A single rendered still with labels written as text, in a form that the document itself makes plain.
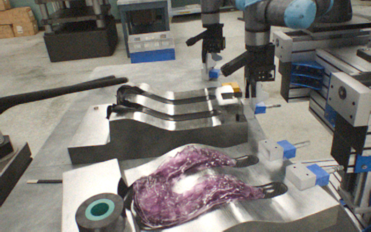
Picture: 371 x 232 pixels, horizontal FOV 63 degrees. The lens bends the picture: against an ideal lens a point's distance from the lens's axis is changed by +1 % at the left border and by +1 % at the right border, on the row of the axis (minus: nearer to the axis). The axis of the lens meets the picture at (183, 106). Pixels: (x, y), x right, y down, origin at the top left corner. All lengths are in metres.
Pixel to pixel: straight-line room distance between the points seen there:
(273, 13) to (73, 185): 0.65
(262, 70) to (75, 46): 4.13
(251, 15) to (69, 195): 0.65
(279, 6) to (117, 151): 0.58
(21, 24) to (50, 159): 6.57
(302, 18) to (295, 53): 0.42
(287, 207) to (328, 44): 0.79
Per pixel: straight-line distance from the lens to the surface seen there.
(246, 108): 1.02
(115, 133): 0.84
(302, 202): 0.67
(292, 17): 0.85
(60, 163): 0.95
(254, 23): 0.92
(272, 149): 0.75
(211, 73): 1.34
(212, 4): 1.26
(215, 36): 1.29
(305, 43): 1.26
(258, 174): 0.72
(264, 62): 0.98
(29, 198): 0.87
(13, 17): 7.51
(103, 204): 0.56
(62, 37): 4.90
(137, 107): 0.89
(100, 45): 4.83
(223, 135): 0.85
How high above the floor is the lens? 1.31
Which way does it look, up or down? 27 degrees down
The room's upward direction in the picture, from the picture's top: 5 degrees counter-clockwise
